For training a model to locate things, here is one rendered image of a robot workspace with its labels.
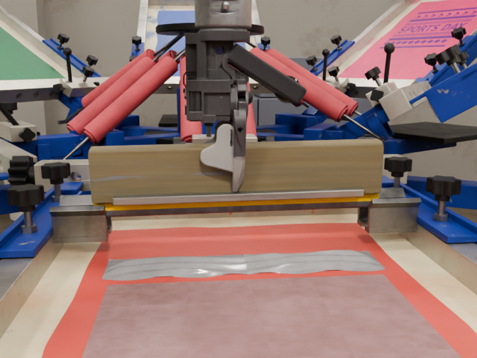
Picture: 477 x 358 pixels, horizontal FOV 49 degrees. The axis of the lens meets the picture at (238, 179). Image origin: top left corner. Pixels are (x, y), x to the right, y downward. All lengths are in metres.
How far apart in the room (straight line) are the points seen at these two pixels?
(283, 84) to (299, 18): 4.23
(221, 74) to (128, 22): 4.12
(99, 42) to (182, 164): 4.15
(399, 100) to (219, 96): 0.52
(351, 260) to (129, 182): 0.32
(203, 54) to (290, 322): 0.36
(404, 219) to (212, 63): 0.35
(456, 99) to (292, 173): 0.46
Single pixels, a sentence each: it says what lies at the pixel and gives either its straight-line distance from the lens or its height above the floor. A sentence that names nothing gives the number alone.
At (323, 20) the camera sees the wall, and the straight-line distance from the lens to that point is 4.98.
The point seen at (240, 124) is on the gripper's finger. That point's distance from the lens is 0.68.
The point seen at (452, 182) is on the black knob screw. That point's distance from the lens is 0.76.
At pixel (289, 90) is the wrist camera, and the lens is 0.71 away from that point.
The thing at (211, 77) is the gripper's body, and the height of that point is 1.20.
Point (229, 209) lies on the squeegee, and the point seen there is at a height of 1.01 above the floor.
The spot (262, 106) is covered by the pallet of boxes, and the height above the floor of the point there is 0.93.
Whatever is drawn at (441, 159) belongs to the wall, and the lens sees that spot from 5.49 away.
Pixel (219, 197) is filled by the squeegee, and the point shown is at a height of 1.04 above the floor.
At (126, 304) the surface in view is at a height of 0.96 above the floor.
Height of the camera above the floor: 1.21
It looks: 12 degrees down
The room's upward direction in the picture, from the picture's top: straight up
